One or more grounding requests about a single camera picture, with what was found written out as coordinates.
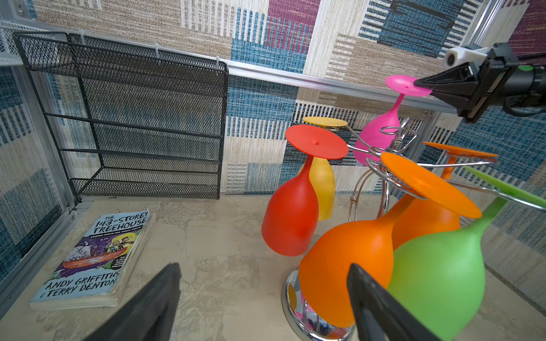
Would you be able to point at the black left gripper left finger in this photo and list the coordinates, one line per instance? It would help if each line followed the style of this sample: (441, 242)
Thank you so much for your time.
(150, 314)

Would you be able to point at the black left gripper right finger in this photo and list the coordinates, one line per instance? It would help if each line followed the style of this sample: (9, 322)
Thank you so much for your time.
(378, 315)

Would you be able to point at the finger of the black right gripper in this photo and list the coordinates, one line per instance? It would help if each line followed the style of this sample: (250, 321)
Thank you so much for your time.
(459, 102)
(465, 72)

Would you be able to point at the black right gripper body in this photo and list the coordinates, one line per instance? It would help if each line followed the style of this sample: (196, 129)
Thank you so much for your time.
(490, 81)

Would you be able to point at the pink plastic wine glass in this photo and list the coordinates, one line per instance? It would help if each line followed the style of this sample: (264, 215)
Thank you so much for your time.
(380, 132)

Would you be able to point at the orange wine glass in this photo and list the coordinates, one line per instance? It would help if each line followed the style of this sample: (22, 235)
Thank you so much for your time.
(324, 270)
(425, 216)

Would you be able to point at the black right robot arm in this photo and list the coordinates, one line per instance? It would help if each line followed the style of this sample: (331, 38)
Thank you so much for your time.
(532, 88)

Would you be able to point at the orange wine glass front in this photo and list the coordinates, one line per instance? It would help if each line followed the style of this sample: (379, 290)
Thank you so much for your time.
(324, 270)

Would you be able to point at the green plastic wine glass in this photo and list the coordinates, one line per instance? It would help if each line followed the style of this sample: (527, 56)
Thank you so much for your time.
(440, 278)

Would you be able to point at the chrome wine glass rack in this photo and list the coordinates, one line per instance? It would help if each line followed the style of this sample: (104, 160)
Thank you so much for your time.
(381, 170)

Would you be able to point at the red plastic wine glass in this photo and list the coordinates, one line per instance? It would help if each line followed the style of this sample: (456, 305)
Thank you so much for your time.
(293, 211)

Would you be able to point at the yellow plastic wine glass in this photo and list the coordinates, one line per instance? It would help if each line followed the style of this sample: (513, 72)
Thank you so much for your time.
(321, 174)

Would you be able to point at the black mesh shelf rack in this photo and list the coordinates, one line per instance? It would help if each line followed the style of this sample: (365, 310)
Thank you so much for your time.
(128, 120)

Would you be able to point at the treehouse paperback book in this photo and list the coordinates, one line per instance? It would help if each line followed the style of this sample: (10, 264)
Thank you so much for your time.
(96, 272)

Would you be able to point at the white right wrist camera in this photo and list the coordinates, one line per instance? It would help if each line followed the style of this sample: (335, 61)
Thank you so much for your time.
(464, 54)

